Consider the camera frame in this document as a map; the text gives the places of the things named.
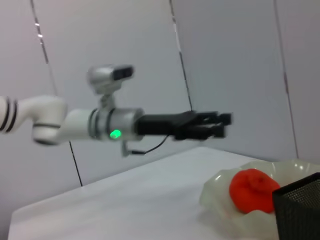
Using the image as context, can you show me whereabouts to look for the red-orange toy orange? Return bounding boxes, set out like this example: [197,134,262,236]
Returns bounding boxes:
[229,168,282,215]

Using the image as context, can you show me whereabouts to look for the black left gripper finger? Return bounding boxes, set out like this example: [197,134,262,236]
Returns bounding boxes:
[197,111,233,126]
[199,123,227,140]

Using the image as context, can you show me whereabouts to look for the translucent green wavy fruit plate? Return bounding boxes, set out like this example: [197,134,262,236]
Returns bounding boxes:
[199,159,320,240]

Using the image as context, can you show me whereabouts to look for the black mesh pen holder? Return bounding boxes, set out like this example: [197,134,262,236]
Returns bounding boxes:
[271,172,320,240]

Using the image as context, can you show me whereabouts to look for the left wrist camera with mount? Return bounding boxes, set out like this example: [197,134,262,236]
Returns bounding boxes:
[86,64,135,111]

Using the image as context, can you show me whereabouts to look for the left gripper cable with connector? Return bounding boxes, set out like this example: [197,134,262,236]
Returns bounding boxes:
[121,136,168,157]

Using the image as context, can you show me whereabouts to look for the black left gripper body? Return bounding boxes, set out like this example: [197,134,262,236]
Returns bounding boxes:
[137,111,201,141]

